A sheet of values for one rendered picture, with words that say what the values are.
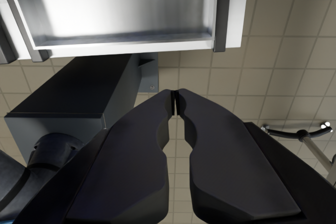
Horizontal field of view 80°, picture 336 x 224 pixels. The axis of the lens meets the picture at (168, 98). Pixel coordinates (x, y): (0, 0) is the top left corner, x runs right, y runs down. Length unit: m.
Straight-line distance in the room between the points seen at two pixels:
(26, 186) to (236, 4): 0.50
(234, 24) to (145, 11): 0.14
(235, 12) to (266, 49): 1.06
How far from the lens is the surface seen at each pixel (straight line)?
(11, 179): 0.50
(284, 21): 1.38
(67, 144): 0.59
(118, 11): 0.33
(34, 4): 0.37
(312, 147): 1.62
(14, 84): 1.69
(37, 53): 0.38
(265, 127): 1.68
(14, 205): 0.50
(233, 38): 0.35
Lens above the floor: 1.20
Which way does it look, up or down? 60 degrees down
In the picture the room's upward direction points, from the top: 180 degrees counter-clockwise
